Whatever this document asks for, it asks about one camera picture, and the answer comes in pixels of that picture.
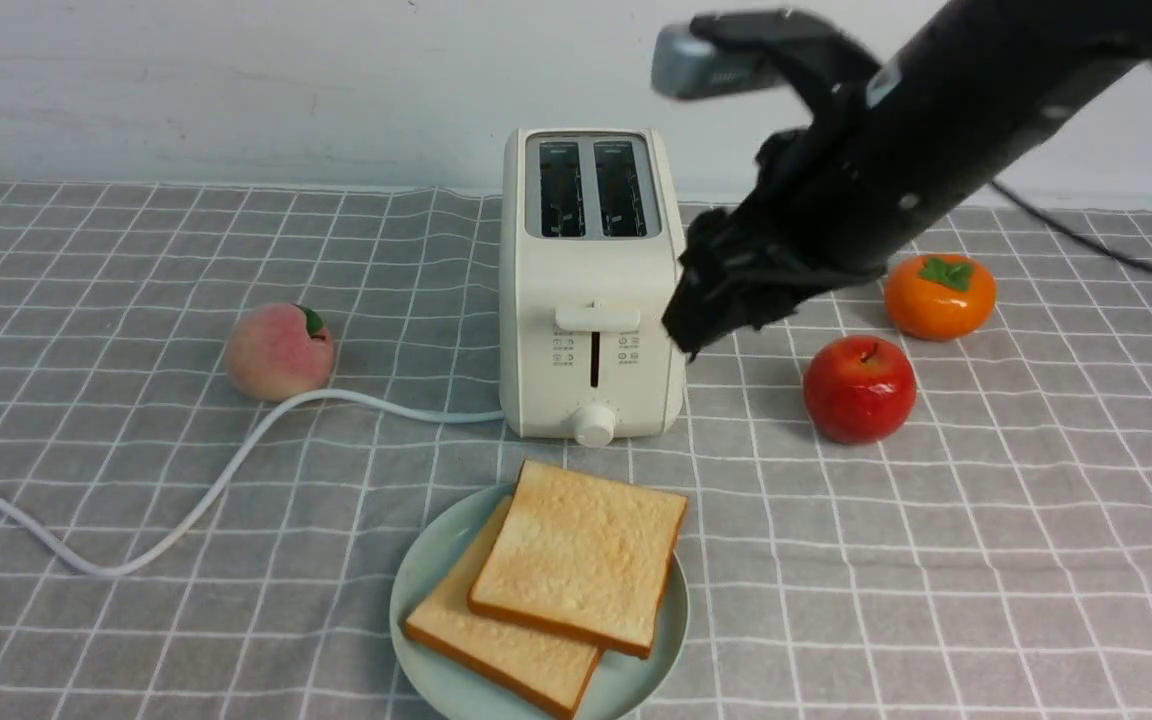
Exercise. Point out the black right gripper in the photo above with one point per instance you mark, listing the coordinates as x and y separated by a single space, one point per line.
750 266

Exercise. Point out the toasted bread slice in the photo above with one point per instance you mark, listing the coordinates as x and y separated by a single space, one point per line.
467 666
582 557

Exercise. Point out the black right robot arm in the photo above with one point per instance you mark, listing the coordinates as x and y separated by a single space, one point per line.
894 145

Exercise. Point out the white two-slot toaster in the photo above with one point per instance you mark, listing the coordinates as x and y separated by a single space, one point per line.
589 241

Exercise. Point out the red apple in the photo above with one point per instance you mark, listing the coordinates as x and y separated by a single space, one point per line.
859 389

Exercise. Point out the orange persimmon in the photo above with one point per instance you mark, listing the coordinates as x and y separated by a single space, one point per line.
938 296

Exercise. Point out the pink peach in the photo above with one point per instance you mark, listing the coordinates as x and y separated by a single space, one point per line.
278 351

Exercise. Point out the light green round plate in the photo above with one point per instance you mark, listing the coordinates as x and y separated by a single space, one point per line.
619 686

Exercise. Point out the grey checked tablecloth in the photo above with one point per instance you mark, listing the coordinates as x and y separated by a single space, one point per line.
993 560

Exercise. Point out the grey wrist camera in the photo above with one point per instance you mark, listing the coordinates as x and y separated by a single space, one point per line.
686 67

